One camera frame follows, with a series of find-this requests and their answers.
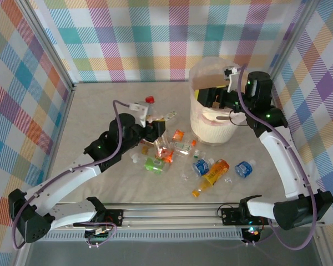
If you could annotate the small white bottle round label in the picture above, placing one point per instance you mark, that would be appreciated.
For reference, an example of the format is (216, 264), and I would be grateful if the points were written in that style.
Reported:
(170, 115)

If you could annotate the small brown cap bottle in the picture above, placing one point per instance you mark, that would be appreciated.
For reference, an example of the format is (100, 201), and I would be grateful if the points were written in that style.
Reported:
(145, 150)

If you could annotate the clear bottle orange cap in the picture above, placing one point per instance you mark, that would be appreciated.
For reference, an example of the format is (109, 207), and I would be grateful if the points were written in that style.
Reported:
(183, 147)

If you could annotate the orange red packet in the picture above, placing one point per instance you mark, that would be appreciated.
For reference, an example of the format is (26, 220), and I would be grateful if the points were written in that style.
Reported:
(168, 158)

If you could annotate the clear bottle white cap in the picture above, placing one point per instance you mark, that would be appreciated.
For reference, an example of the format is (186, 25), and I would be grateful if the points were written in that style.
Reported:
(134, 158)

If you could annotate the small clear bottle green label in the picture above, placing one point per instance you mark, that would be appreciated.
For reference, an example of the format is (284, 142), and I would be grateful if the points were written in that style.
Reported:
(199, 155)

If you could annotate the small clear plastic scrap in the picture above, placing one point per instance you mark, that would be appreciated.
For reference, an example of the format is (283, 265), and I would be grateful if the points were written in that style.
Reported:
(184, 176)

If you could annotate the blue label bottle white print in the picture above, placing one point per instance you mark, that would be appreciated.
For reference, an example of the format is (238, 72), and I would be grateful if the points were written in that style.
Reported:
(201, 166)

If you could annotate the orange juice bottle yellow label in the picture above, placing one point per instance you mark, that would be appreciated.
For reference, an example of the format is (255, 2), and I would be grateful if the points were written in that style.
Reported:
(212, 176)

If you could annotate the blue label water bottle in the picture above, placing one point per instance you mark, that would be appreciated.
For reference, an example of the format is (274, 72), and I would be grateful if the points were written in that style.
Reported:
(243, 168)

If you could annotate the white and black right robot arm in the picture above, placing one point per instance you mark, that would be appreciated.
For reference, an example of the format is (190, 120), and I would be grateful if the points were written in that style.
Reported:
(280, 166)

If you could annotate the white plastic bin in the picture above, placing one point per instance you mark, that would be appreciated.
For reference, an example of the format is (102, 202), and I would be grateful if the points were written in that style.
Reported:
(211, 133)

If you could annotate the aluminium frame post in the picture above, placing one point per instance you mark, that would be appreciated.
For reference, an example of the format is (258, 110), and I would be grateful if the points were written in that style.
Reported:
(291, 41)
(49, 47)

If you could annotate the aluminium floor rail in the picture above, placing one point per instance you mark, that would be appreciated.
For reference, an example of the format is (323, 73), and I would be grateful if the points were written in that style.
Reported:
(68, 108)

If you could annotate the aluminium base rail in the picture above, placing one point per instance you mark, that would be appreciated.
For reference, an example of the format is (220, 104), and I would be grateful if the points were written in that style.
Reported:
(169, 216)

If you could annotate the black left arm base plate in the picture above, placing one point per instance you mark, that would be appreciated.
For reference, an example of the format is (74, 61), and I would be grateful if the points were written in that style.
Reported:
(117, 217)

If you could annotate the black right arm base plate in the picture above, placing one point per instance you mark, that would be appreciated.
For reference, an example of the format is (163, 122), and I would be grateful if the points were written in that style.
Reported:
(230, 217)

